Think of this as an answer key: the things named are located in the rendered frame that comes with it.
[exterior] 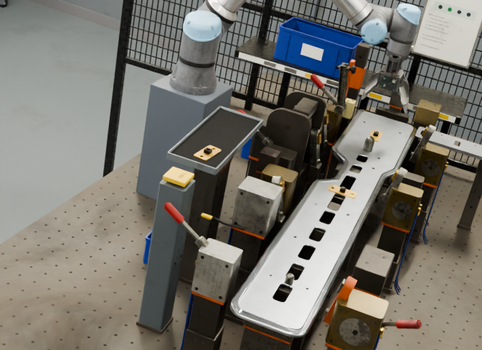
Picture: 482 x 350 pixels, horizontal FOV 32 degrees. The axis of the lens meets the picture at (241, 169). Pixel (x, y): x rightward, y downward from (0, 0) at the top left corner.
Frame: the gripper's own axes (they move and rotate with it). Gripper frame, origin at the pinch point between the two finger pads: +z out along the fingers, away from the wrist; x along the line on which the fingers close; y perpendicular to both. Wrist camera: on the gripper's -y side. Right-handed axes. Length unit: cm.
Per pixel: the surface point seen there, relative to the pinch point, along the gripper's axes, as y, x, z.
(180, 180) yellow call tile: 98, -32, -6
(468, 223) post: -13, 39, 39
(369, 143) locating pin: 14.2, 0.1, 8.0
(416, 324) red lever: 108, 31, 2
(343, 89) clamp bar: 1.7, -14.4, -2.2
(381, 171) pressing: 24.8, 7.6, 10.9
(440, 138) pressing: -15.4, 20.6, 11.7
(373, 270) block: 87, 18, 7
